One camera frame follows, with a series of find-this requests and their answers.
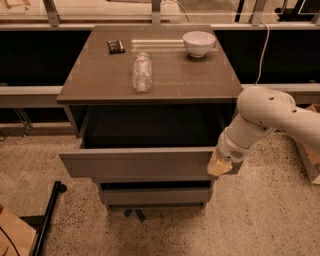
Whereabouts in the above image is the cardboard box bottom left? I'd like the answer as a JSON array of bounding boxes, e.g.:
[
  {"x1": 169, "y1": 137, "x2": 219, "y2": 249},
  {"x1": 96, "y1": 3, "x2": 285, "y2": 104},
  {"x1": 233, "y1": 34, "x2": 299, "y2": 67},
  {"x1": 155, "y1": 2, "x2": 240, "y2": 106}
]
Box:
[{"x1": 0, "y1": 205, "x2": 36, "y2": 256}]

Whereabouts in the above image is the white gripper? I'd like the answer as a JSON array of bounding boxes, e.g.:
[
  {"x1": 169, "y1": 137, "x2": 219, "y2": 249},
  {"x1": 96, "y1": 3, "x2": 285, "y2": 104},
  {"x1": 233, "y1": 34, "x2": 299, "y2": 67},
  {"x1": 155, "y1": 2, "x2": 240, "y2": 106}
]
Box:
[{"x1": 207, "y1": 128, "x2": 250, "y2": 177}]

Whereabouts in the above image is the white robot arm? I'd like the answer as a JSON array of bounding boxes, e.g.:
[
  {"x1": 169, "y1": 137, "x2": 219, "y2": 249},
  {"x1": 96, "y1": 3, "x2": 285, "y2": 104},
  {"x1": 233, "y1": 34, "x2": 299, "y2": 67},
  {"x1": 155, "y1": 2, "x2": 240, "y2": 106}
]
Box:
[{"x1": 207, "y1": 86, "x2": 320, "y2": 176}]

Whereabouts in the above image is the blue tape cross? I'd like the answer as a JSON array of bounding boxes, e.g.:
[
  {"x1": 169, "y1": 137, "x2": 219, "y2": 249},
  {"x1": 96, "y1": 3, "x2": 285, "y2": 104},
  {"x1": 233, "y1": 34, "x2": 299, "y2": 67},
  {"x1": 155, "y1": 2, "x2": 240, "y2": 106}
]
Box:
[{"x1": 124, "y1": 208, "x2": 147, "y2": 224}]

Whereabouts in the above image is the grey drawer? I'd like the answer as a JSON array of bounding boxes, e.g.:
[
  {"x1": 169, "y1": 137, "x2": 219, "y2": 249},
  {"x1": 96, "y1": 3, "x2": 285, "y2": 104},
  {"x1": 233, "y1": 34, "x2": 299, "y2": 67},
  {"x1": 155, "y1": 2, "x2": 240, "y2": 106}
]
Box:
[
  {"x1": 59, "y1": 141, "x2": 214, "y2": 178},
  {"x1": 99, "y1": 180, "x2": 213, "y2": 206}
]

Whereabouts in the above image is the small black snack packet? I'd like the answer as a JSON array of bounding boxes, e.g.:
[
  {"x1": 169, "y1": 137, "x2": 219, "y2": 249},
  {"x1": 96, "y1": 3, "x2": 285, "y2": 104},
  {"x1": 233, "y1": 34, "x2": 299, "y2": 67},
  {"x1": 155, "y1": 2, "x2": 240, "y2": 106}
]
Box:
[{"x1": 107, "y1": 40, "x2": 125, "y2": 54}]

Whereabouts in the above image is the black metal floor stand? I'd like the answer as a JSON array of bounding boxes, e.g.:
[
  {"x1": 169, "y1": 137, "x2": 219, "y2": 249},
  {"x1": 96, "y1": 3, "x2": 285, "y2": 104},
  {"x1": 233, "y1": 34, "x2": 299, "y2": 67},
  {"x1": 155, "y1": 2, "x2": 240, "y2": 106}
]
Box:
[{"x1": 21, "y1": 181, "x2": 67, "y2": 256}]

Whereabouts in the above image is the grey top drawer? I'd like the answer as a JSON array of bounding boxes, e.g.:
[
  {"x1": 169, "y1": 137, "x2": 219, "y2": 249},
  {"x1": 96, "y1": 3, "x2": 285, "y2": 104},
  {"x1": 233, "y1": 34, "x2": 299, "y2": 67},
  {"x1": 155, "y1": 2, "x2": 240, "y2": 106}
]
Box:
[{"x1": 59, "y1": 141, "x2": 214, "y2": 178}]

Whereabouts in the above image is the grey drawer cabinet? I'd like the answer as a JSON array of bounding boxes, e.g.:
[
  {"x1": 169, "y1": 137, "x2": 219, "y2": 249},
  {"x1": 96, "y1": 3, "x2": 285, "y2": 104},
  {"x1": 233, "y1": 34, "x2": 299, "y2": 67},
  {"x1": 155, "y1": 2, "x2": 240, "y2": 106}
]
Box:
[{"x1": 57, "y1": 25, "x2": 241, "y2": 209}]

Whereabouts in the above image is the white cable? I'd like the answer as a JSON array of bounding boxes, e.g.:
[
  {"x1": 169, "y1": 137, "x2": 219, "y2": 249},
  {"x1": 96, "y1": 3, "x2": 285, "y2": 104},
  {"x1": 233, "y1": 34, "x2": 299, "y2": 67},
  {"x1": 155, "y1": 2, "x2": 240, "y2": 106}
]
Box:
[{"x1": 254, "y1": 21, "x2": 270, "y2": 86}]

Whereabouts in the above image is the grey lower drawer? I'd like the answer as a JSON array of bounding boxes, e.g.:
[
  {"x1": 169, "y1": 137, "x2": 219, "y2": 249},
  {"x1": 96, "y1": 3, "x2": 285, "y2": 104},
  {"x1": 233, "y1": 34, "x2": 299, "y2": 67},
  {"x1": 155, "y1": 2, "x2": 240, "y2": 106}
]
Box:
[{"x1": 99, "y1": 180, "x2": 213, "y2": 206}]

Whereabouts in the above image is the white ceramic bowl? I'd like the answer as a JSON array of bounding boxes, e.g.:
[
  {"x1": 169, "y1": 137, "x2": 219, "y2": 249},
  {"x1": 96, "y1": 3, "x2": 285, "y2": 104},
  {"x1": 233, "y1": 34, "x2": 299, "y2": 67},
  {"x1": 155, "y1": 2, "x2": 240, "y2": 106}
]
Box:
[{"x1": 183, "y1": 31, "x2": 216, "y2": 57}]

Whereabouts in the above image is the clear plastic water bottle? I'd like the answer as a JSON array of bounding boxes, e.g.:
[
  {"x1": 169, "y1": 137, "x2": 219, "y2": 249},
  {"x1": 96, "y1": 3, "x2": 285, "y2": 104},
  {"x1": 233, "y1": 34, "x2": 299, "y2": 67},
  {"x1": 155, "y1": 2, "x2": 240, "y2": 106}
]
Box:
[{"x1": 132, "y1": 52, "x2": 152, "y2": 92}]

